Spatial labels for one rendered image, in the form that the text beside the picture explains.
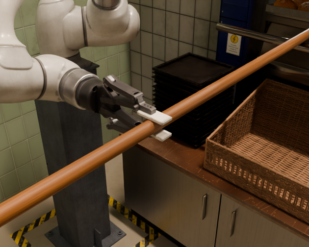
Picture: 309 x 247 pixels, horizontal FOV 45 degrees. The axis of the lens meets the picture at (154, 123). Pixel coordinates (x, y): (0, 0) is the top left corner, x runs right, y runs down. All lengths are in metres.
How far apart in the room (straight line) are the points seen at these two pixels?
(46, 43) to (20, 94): 0.64
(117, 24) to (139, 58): 0.99
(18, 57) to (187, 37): 1.36
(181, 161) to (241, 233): 0.39
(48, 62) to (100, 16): 0.53
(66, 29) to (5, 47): 0.62
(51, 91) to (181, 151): 0.95
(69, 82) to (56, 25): 0.60
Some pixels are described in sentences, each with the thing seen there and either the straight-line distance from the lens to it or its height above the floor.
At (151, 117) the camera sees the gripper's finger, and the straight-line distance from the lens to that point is 0.73.
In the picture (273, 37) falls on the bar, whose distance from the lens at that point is 1.39.
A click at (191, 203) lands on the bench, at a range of 1.73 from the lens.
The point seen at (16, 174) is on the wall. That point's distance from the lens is 2.23.
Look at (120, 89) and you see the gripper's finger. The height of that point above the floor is 1.25.
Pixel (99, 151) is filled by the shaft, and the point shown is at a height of 1.21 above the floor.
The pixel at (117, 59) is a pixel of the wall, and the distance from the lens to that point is 2.38.
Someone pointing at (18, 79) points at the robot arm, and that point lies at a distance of 0.85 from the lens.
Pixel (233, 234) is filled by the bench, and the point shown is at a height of 0.37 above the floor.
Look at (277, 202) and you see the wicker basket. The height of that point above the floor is 0.60.
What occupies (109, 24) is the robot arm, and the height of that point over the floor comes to 1.19.
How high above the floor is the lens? 1.59
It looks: 31 degrees down
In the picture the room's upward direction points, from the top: straight up
